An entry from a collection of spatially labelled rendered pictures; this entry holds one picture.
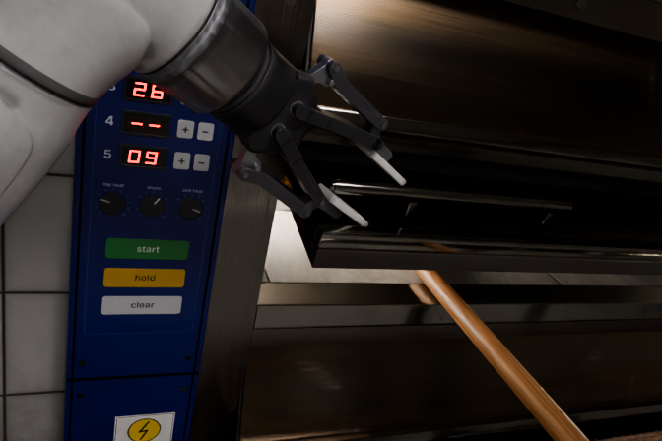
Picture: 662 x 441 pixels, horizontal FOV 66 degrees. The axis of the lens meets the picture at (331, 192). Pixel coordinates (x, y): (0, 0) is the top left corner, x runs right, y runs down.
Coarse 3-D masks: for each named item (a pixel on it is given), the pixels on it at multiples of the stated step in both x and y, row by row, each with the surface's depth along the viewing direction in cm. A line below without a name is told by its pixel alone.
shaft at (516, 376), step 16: (416, 272) 87; (432, 272) 84; (432, 288) 82; (448, 288) 80; (448, 304) 78; (464, 304) 76; (464, 320) 74; (480, 320) 73; (480, 336) 71; (496, 352) 67; (496, 368) 67; (512, 368) 65; (512, 384) 64; (528, 384) 62; (528, 400) 61; (544, 400) 60; (544, 416) 59; (560, 416) 58; (560, 432) 57; (576, 432) 56
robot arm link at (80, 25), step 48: (0, 0) 27; (48, 0) 28; (96, 0) 29; (144, 0) 30; (192, 0) 32; (0, 48) 28; (48, 48) 29; (96, 48) 30; (144, 48) 32; (96, 96) 33
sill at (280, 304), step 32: (288, 288) 76; (320, 288) 78; (352, 288) 80; (384, 288) 82; (416, 288) 84; (480, 288) 89; (512, 288) 92; (544, 288) 94; (576, 288) 97; (608, 288) 101; (640, 288) 104; (256, 320) 71; (288, 320) 73; (320, 320) 75; (352, 320) 77; (384, 320) 79; (416, 320) 81; (448, 320) 83; (512, 320) 88; (544, 320) 91; (576, 320) 94
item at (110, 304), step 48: (144, 96) 52; (96, 144) 52; (144, 144) 54; (192, 144) 55; (96, 192) 54; (144, 192) 56; (192, 192) 57; (96, 240) 56; (144, 240) 58; (192, 240) 60; (96, 288) 58; (144, 288) 60; (192, 288) 62
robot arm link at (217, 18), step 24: (216, 24) 34; (240, 24) 36; (192, 48) 34; (216, 48) 35; (240, 48) 36; (264, 48) 37; (168, 72) 35; (192, 72) 35; (216, 72) 35; (240, 72) 36; (192, 96) 37; (216, 96) 37
